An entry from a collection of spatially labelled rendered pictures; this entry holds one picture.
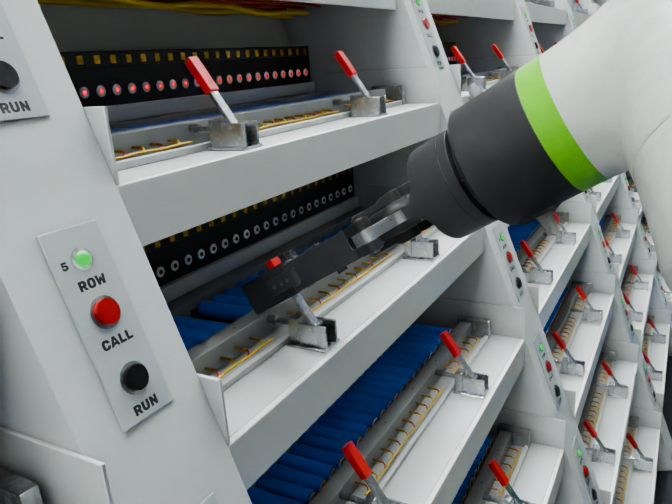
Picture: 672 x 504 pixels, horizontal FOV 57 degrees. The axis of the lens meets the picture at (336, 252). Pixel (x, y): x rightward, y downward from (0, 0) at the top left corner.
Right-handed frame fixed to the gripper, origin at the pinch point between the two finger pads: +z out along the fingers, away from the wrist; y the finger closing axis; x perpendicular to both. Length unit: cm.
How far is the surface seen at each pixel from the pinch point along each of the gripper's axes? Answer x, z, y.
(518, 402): -36, 8, 45
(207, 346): -1.5, 4.5, -7.9
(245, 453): -9.1, -0.5, -14.3
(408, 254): -5.2, 2.0, 25.8
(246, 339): -2.9, 4.6, -3.5
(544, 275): -24, 3, 69
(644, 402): -74, 12, 115
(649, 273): -63, 10, 184
